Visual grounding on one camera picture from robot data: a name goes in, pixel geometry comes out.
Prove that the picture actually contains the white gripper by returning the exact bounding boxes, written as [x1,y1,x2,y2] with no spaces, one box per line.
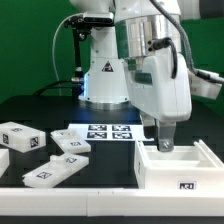
[124,54,192,152]

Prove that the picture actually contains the white cabinet body box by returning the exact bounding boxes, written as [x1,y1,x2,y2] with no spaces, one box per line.
[134,140,224,191]

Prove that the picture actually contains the white door panel with tags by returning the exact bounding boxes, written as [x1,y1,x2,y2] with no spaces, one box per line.
[51,129,91,154]

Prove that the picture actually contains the white door panel with knob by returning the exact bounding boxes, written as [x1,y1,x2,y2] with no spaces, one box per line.
[23,153,89,188]

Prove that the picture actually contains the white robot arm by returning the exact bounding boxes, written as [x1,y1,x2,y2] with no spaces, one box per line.
[70,0,224,152]

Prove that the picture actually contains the white cabinet top block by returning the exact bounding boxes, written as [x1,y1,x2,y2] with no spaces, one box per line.
[0,122,46,153]

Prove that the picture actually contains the white marker sheet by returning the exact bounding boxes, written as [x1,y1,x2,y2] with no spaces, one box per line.
[68,124,153,141]

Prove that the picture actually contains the black base cables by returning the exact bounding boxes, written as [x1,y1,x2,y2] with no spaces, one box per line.
[32,79,83,97]

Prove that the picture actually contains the white front rail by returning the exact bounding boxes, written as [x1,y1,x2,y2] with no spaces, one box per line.
[0,188,224,217]

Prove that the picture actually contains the black camera on stand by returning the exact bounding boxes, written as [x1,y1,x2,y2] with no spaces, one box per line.
[64,12,114,94]

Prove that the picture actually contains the grey camera cable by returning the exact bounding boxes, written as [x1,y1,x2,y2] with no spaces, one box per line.
[51,13,84,97]

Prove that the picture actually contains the white left rail piece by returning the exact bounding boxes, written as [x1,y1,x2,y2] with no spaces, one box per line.
[0,149,9,177]

